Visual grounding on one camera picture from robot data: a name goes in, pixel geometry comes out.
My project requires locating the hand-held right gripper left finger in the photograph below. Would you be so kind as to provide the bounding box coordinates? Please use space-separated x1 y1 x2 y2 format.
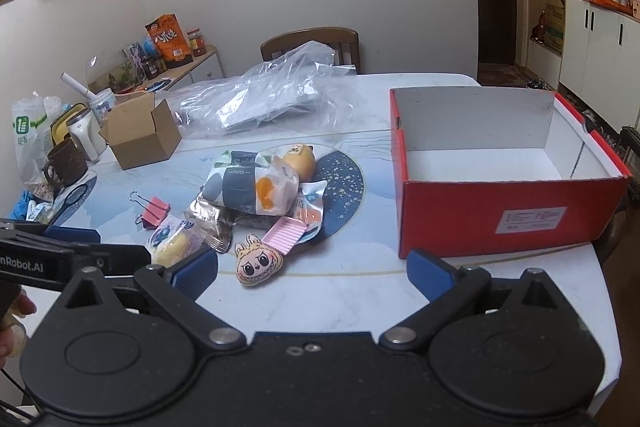
50 248 246 352

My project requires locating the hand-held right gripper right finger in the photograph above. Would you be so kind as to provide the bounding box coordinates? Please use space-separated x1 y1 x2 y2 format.
380 248 579 353

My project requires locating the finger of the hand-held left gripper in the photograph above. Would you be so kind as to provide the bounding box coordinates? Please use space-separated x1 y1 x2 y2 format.
67 243 153 285
45 226 101 245

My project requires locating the silver foil packet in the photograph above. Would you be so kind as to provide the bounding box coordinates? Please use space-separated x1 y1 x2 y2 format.
186 196 237 254

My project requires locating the red cardboard box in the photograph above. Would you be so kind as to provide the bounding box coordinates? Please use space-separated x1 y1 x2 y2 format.
389 87 634 260

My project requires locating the patterned tissue packet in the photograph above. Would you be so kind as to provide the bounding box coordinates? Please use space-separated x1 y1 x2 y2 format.
202 150 301 218

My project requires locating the pink striped card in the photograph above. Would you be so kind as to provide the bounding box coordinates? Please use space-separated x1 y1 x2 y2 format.
262 215 307 256

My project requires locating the white printed desktop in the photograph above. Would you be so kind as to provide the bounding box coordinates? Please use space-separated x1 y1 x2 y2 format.
0 72 625 410

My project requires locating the person's left hand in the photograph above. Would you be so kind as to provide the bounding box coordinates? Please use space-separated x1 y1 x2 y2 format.
0 292 39 371

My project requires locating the yellow snack in clear packet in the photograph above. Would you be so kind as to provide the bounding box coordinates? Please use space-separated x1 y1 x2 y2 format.
147 216 202 266

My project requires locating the black hoop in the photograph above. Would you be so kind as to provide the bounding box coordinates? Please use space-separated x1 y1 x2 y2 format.
49 183 92 229

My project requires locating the blue cloth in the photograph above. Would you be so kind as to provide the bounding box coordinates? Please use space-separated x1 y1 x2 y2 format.
9 191 37 221

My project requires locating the pink binder clip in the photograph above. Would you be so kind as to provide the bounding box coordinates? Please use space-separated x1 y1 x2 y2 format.
129 191 172 229

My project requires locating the brown mug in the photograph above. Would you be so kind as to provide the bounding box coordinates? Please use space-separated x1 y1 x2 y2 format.
42 139 89 188

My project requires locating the white kettle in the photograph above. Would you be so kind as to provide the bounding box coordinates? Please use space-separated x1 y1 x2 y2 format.
67 107 109 164

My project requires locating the white plastic bag green print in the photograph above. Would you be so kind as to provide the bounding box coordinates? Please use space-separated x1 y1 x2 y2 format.
12 91 64 184

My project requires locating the yellow black container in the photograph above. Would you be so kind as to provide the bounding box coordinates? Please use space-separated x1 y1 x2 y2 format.
49 104 89 148

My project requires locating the small brown cardboard box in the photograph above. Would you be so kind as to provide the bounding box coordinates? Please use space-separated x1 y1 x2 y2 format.
98 91 182 170

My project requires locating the white printed cup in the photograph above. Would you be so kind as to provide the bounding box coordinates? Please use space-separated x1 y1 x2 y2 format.
89 89 119 126

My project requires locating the white blue snack packet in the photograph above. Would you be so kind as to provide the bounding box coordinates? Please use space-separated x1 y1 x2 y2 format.
294 181 329 239

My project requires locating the white lint roller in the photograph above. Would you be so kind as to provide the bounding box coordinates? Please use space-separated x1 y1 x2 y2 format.
60 72 99 100

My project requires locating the orange squishy toy figure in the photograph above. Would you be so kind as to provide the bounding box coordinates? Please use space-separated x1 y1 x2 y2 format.
276 142 317 183

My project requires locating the glass fish bowl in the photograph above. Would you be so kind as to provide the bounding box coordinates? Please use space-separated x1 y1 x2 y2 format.
85 44 146 94

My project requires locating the dark jar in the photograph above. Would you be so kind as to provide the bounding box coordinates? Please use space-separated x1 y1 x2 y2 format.
141 56 169 80

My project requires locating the clear plastic bag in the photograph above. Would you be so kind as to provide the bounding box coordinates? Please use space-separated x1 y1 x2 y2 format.
166 43 359 138

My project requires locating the white side cabinet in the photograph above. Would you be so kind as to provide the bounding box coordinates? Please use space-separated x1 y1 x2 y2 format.
144 44 226 90

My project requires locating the dark red doormat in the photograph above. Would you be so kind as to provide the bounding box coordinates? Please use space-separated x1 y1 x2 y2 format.
477 62 527 88

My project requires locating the orange snack bag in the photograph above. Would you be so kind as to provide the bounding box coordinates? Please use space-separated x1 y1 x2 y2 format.
144 13 194 69

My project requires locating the red sauce jar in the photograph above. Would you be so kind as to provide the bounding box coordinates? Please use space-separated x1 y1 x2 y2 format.
187 29 207 57

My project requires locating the wooden chair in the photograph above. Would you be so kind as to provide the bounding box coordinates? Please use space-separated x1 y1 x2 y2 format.
259 27 361 76

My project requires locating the white lower cabinet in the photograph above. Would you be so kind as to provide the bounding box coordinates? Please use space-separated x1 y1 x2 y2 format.
558 0 640 120

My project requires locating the black wire rack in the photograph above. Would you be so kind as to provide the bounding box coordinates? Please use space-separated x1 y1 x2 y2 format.
619 124 640 204

